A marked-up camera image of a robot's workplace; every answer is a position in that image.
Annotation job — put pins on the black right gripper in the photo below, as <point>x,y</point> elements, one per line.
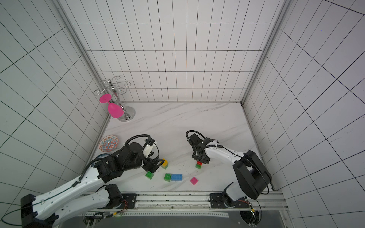
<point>199,155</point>

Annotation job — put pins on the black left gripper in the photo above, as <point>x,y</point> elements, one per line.
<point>147,167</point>

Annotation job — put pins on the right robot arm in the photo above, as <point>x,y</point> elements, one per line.
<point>252,176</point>

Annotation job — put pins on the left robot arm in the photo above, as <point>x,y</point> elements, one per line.
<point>91,190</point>

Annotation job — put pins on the blue lego brick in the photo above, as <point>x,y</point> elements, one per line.
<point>176,177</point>

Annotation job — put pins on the magenta lego brick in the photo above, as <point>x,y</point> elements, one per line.
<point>194,181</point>

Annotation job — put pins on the patterned ceramic plate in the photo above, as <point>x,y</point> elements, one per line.
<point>108,143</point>

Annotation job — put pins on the pink plastic wine glass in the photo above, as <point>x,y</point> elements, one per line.
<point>114,110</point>

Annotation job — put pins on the metal glass rack stand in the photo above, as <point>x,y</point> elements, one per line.
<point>117,87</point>

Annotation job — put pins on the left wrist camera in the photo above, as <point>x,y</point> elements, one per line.
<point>148,147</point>

